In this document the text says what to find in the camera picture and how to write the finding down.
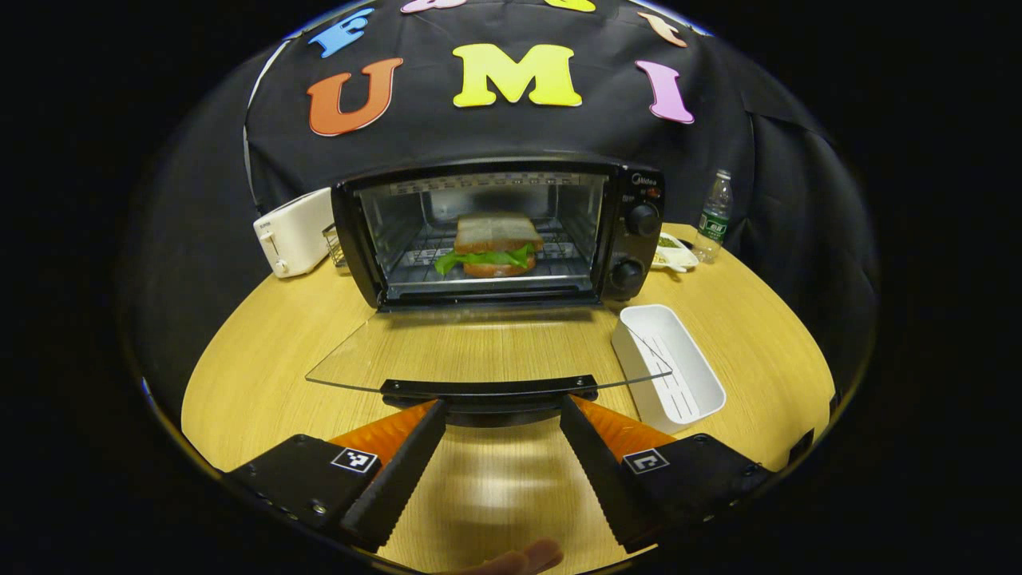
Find black electric oven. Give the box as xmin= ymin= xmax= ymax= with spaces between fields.
xmin=306 ymin=156 xmax=673 ymax=428

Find white toaster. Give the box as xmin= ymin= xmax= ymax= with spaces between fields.
xmin=253 ymin=188 xmax=336 ymax=279

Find white rectangular tray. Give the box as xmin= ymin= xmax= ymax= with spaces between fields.
xmin=611 ymin=303 xmax=727 ymax=434

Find white divided snack dish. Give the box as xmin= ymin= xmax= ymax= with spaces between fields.
xmin=651 ymin=232 xmax=699 ymax=272

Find lettuce sandwich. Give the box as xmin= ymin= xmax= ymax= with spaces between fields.
xmin=435 ymin=212 xmax=545 ymax=279

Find clear plastic water bottle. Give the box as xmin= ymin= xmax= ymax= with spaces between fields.
xmin=691 ymin=169 xmax=734 ymax=264

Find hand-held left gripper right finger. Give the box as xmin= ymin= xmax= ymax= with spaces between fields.
xmin=559 ymin=394 xmax=771 ymax=553

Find metal mesh holder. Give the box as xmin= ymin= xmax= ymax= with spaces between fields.
xmin=322 ymin=224 xmax=349 ymax=268

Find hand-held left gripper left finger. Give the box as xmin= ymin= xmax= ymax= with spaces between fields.
xmin=224 ymin=399 xmax=448 ymax=552

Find black backdrop cloth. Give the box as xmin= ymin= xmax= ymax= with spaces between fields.
xmin=120 ymin=0 xmax=879 ymax=400

